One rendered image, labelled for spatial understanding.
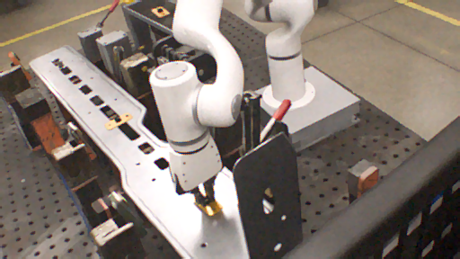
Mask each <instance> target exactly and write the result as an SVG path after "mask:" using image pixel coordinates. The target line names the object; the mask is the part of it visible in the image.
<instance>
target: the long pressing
mask: <svg viewBox="0 0 460 259"><path fill-rule="evenodd" d="M56 59H59V60H61V61H63V65H64V66H63V67H68V68H69V69H70V71H72V72H71V73H70V74H68V75H64V74H63V73H62V72H61V71H60V69H62V68H63V67H56V66H55V65H54V63H53V62H52V61H54V60H56ZM72 60H73V61H72ZM29 66H30V69H31V70H32V71H33V73H34V74H36V75H37V77H38V79H40V80H41V82H42V83H43V84H45V86H46V87H47V88H48V89H49V90H50V92H51V93H52V94H53V95H54V96H55V97H56V98H57V100H58V101H59V102H60V103H61V104H62V105H63V106H64V107H65V108H64V109H66V110H67V111H68V113H69V114H70V115H71V116H72V117H73V119H74V120H76V121H77V124H78V125H80V126H81V127H82V129H83V130H84V131H85V132H86V134H87V135H88V136H89V137H91V140H92V141H93V142H95V144H96V145H97V147H98V148H100V149H101V151H102V152H103V154H104V155H105V156H106V157H108V158H109V159H110V161H111V162H112V163H113V164H114V165H115V166H116V167H117V169H118V170H119V171H120V172H121V182H122V190H123V191H124V193H126V194H127V196H128V197H129V198H130V199H131V200H132V201H133V202H134V204H135V205H136V206H137V207H138V208H139V209H140V211H141V212H142V213H143V214H144V215H145V216H146V219H148V220H149V221H150V222H151V223H152V225H153V226H154V227H155V228H156V230H158V232H159V233H160V234H161V236H162V237H164V239H165V241H166V242H168V243H169V244H170V245H171V247H172V248H173V249H174V250H175V252H177V254H178V255H179V256H180V257H181V258H182V259H248V256H247V253H246V244H245V242H244V238H243V231H242V228H241V220H240V217H239V212H238V209H237V206H236V203H238V200H237V197H236V194H235V186H234V178H233V174H232V172H231V171H230V170H228V169H227V168H226V167H224V168H223V170H222V171H221V172H220V173H219V174H218V176H217V178H216V185H215V186H214V189H215V192H216V194H215V197H216V200H217V201H219V202H220V203H221V204H222V205H223V209H222V210H221V211H219V212H217V214H214V215H213V216H209V215H208V214H207V213H206V212H205V211H204V210H203V209H202V208H201V207H200V206H198V204H197V203H196V202H195V201H194V200H192V199H191V197H190V196H191V194H188V193H185V194H183V195H180V196H179V194H178V193H176V192H175V190H176V183H175V182H173V181H172V177H171V176H170V173H169V167H168V168H167V169H164V170H161V169H160V168H158V167H157V166H156V165H155V164H154V162H155V161H156V160H158V159H159V158H161V157H163V158H165V160H166V161H167V162H168V163H170V162H169V146H170V145H169V144H164V143H163V142H162V141H160V140H159V138H157V137H156V136H154V135H153V133H152V132H151V131H149V130H147V128H146V127H145V126H144V123H145V121H146V118H147V108H146V107H145V106H143V105H142V103H140V102H139V101H137V100H136V99H135V98H134V97H133V96H131V94H128V93H127V91H126V90H124V89H122V88H121V87H120V86H119V85H118V84H116V83H115V82H114V81H113V80H111V78H109V77H107V75H106V74H103V72H102V71H101V70H100V69H99V68H98V67H96V66H95V65H94V64H92V63H91V62H90V61H89V60H88V59H87V58H85V57H84V56H83V55H82V54H80V53H79V52H78V51H77V50H76V49H74V48H73V47H72V46H71V45H70V46H68V45H66V46H63V47H61V48H59V49H56V50H54V51H52V52H51V53H47V54H45V55H43V56H42V57H39V58H36V59H34V60H33V61H31V63H30V64H29ZM49 71H50V72H49ZM72 76H78V77H79V79H80V80H81V81H82V82H80V83H78V84H76V85H74V83H72V82H70V80H69V78H70V77H72ZM85 85H87V86H88V87H89V88H90V89H91V90H92V92H91V93H89V94H87V95H85V94H83V92H81V91H80V90H79V88H80V87H82V86H85ZM94 96H99V97H100V98H101V100H102V101H103V102H105V103H103V104H101V105H100V106H96V105H95V104H93V103H91V101H90V99H91V98H92V97H94ZM115 100H116V101H115ZM105 106H109V107H110V108H111V109H112V110H113V111H114V112H115V113H117V114H118V115H119V116H120V115H122V114H124V113H127V112H129V113H130V114H131V115H132V116H133V118H132V119H130V120H128V121H126V122H124V123H127V124H128V125H129V126H130V127H131V128H132V129H133V130H134V131H136V132H137V134H138V135H139V136H140V138H137V139H136V140H134V141H131V140H130V139H129V138H128V137H126V135H125V134H124V133H123V132H122V131H120V129H119V128H118V126H117V127H115V128H114V129H111V130H107V129H106V128H105V126H104V125H105V123H107V122H109V121H110V120H109V119H108V118H107V117H106V116H105V114H104V113H102V112H101V108H103V107H105ZM88 113H91V114H88ZM124 123H123V124H124ZM145 143H147V144H149V145H150V146H151V147H153V148H154V150H155V151H154V152H153V153H151V154H149V155H145V154H144V153H143V152H142V150H141V149H139V148H138V147H139V146H141V145H142V144H145ZM137 163H140V165H137ZM154 179H155V181H153V180H154ZM203 244H206V246H205V247H202V245H203Z"/></svg>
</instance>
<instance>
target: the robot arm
mask: <svg viewBox="0 0 460 259"><path fill-rule="evenodd" d="M222 6H223V0H177V6H176V12H175V15H174V19H173V27H172V31H173V35H174V38H175V40H177V41H178V42H180V44H182V45H186V46H189V47H192V48H194V49H197V50H203V51H204V52H206V53H208V54H209V55H210V56H213V57H214V58H215V59H216V62H217V79H216V82H215V83H214V84H213V85H204V84H202V83H201V82H200V81H199V80H198V79H197V73H196V68H195V67H194V66H193V65H192V64H191V63H189V62H180V61H179V62H172V63H166V64H163V65H161V66H160V67H158V68H157V69H156V70H154V72H153V73H152V74H151V76H150V77H149V81H150V84H151V86H152V88H153V92H154V97H155V101H156V104H157V106H158V110H159V114H160V117H161V120H162V123H163V125H164V130H165V135H166V137H167V140H168V143H169V145H170V146H169V162H170V167H171V170H172V178H173V180H174V181H175V182H176V190H175V192H176V193H178V194H179V196H180V195H183V194H185V193H188V194H193V196H194V199H195V201H196V203H197V204H198V205H201V206H203V207H206V206H207V204H206V201H205V199H204V195H203V193H202V192H201V191H200V189H199V185H200V184H201V183H203V189H204V192H205V194H206V195H208V196H209V198H210V200H211V201H215V200H216V197H215V194H216V192H215V189H214V186H215V185H216V178H217V176H218V174H219V173H220V172H221V171H222V170H223V168H224V165H223V164H222V162H221V158H220V155H219V153H218V151H217V147H216V144H215V141H214V139H213V138H212V137H211V136H210V134H209V126H212V127H228V126H230V125H234V124H235V121H236V119H237V118H238V115H239V113H240V109H241V105H242V93H243V67H242V61H241V60H240V58H239V56H238V55H237V54H236V52H235V49H234V48H233V47H232V45H231V44H229V41H228V40H227V39H225V38H224V37H223V35H222V33H220V32H219V29H218V23H219V18H220V14H221V10H222ZM317 7H318V0H245V7H244V8H245V12H246V13H247V16H248V17H249V18H251V19H252V20H253V21H256V22H287V23H288V24H286V25H284V26H282V27H281V28H278V29H276V30H274V31H272V32H271V33H270V34H268V35H267V37H266V53H267V60H268V65H269V71H270V81H271V85H270V86H268V87H267V88H266V90H265V91H264V93H263V100H264V102H265V103H266V104H267V105H268V106H269V107H270V108H272V109H274V110H277V109H278V107H279V106H280V104H281V103H282V102H283V100H286V99H289V100H291V101H292V102H291V103H292V106H291V107H290V108H289V110H288V112H292V111H295V110H298V109H301V108H304V107H305V106H307V105H309V104H310V102H311V101H312V100H313V99H314V98H315V89H314V87H313V86H312V85H311V84H310V83H309V82H306V79H305V77H304V70H303V60H302V50H301V35H302V32H303V31H304V29H305V27H306V25H307V24H308V23H309V22H310V21H311V20H312V18H313V17H314V13H315V12H316V10H317Z"/></svg>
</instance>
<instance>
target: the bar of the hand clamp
mask: <svg viewBox="0 0 460 259"><path fill-rule="evenodd" d="M261 98H262V95H261V94H257V93H255V92H253V91H251V90H248V91H246V92H244V93H242V105H241V109H240V112H242V117H243V155H246V154H247V152H248V151H249V150H250V149H251V151H253V150H254V149H255V148H256V147H258V146H259V145H260V144H261Z"/></svg>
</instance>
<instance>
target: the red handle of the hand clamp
mask: <svg viewBox="0 0 460 259"><path fill-rule="evenodd" d="M291 102H292V101H291V100H289V99H286V100H283V102H282V103H281V104H280V106H279V107H278V109H277V110H276V111H275V112H274V115H273V116H272V119H270V121H269V123H268V125H267V126H266V127H265V129H264V130H263V131H262V132H261V144H263V143H265V142H266V140H267V139H268V137H269V136H270V134H271V132H272V131H273V130H274V129H275V124H274V120H275V119H279V120H281V119H283V118H284V116H285V115H286V113H287V111H288V110H289V108H290V107H291V106H292V103H291Z"/></svg>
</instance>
